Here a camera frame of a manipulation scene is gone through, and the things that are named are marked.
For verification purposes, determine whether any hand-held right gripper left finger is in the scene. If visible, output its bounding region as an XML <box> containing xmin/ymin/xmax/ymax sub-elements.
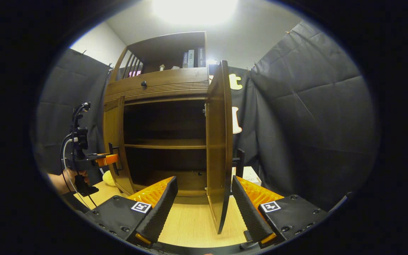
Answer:
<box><xmin>84</xmin><ymin>176</ymin><xmax>179</xmax><ymax>247</ymax></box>

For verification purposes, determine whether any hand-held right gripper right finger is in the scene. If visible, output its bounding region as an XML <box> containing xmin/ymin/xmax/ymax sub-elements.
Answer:
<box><xmin>231</xmin><ymin>175</ymin><xmax>329</xmax><ymax>248</ymax></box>

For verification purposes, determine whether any wooden shoe cabinet door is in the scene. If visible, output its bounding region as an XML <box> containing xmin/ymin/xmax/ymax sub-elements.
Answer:
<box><xmin>103</xmin><ymin>96</ymin><xmax>136</xmax><ymax>196</ymax></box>
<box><xmin>206</xmin><ymin>60</ymin><xmax>246</xmax><ymax>234</ymax></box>

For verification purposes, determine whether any wooden double-door shoe cabinet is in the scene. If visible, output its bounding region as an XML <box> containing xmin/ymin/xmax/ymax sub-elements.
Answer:
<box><xmin>104</xmin><ymin>31</ymin><xmax>210</xmax><ymax>197</ymax></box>

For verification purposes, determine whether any pale yellow soft object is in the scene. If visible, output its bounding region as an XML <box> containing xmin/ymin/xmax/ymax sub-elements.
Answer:
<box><xmin>102</xmin><ymin>170</ymin><xmax>117</xmax><ymax>187</ymax></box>

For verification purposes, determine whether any white book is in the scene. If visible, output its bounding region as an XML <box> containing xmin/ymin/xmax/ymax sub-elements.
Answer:
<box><xmin>232</xmin><ymin>166</ymin><xmax>262</xmax><ymax>187</ymax></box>

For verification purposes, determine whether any wooden inner shelf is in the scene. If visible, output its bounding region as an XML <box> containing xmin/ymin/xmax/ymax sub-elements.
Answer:
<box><xmin>124</xmin><ymin>139</ymin><xmax>207</xmax><ymax>150</ymax></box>

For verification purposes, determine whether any black backdrop cloth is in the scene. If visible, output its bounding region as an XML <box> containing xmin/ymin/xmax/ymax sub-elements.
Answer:
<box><xmin>34</xmin><ymin>21</ymin><xmax>380</xmax><ymax>213</ymax></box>

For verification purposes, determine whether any large ceiling light panel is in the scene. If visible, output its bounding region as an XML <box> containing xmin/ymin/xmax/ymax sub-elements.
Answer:
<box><xmin>151</xmin><ymin>0</ymin><xmax>240</xmax><ymax>26</ymax></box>

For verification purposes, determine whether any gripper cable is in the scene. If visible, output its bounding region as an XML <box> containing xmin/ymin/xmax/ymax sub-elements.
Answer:
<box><xmin>59</xmin><ymin>135</ymin><xmax>92</xmax><ymax>210</ymax></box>

